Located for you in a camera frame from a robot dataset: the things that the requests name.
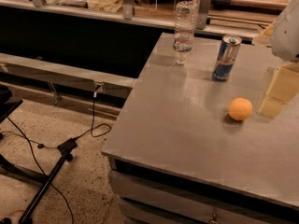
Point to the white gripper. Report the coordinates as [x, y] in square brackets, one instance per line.
[287, 34]

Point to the orange fruit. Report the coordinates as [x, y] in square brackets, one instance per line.
[240, 109]

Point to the blue silver drink can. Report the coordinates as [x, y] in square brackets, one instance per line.
[228, 51]

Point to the clear plastic water bottle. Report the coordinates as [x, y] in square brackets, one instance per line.
[185, 20]

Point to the grey table drawer front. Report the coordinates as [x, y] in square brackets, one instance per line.
[156, 203]

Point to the black metal stand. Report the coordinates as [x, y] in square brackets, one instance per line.
[8, 103]

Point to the grey metal post right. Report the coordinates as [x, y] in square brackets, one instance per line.
[203, 8]

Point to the grey metal post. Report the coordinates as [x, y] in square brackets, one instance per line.
[128, 9]
[203, 8]

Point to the grey metal bench rail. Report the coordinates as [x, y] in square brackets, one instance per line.
[69, 76]

